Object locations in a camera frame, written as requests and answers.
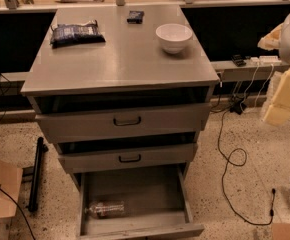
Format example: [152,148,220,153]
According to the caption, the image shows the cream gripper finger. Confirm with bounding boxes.
[262,68,290,126]
[257,24,283,51]

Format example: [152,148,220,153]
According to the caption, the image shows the clear plastic water bottle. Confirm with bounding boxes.
[84,201,125,219]

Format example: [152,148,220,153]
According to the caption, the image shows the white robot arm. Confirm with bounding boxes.
[258,14,290,126]

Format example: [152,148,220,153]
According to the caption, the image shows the grey drawer cabinet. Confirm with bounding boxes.
[20,4,221,185]

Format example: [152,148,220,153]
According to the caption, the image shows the grey bottom drawer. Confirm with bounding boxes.
[77,164,204,240]

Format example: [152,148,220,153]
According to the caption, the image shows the grey drawer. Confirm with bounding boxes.
[77,164,204,240]
[58,132,197,173]
[30,86,210,143]

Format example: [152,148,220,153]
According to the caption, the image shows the grey top drawer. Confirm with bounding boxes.
[30,86,210,143]

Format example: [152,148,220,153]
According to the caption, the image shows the grey middle drawer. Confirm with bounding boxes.
[58,132,197,173]

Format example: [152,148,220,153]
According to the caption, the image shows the white power strip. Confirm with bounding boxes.
[250,56,281,65]

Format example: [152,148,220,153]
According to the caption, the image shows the black remote on ledge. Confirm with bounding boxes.
[232,55,246,67]

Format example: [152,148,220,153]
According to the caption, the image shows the black power adapter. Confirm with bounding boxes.
[230,101,246,115]

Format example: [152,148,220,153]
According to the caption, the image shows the white ceramic bowl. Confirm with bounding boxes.
[156,23,193,54]

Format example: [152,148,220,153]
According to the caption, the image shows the small dark blue box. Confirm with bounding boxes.
[127,11,144,24]

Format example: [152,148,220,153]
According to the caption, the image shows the dark blue snack bag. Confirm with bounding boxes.
[50,20,105,48]

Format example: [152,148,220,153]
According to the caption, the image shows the black tube on floor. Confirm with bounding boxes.
[28,137,48,212]

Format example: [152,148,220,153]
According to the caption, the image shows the cardboard box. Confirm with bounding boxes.
[0,160,23,219]

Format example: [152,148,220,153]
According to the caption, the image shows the black floor cable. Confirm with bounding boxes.
[216,108,277,227]

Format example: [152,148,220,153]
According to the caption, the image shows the black cable left floor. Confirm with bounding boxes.
[0,174,37,240]

